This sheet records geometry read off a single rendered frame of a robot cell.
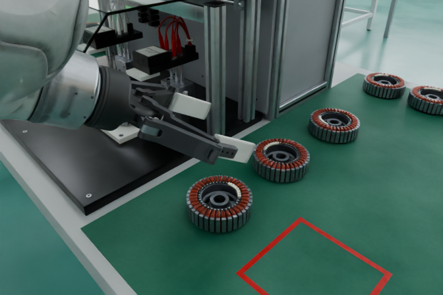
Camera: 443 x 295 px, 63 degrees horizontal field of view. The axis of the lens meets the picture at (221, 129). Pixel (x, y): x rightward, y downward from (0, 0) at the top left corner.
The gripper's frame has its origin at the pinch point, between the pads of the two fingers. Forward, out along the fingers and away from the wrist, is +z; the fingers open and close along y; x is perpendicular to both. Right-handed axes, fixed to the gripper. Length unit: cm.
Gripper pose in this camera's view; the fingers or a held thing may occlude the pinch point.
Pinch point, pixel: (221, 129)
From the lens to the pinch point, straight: 55.1
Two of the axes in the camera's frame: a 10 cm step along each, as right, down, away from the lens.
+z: 7.7, 2.0, 6.1
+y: 4.7, 4.7, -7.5
